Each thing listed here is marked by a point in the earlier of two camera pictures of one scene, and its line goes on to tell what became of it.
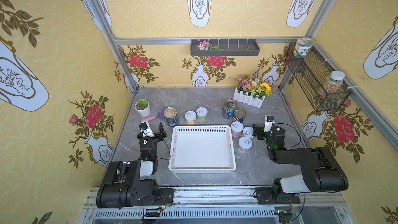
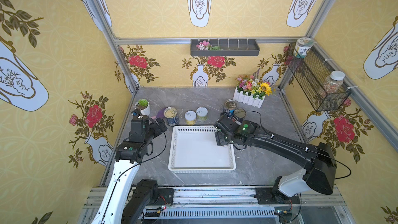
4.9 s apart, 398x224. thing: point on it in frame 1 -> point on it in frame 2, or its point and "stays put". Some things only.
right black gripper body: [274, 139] -> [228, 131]
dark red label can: [239, 113] stays put
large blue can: [229, 106] stays put
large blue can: [171, 116] stays put
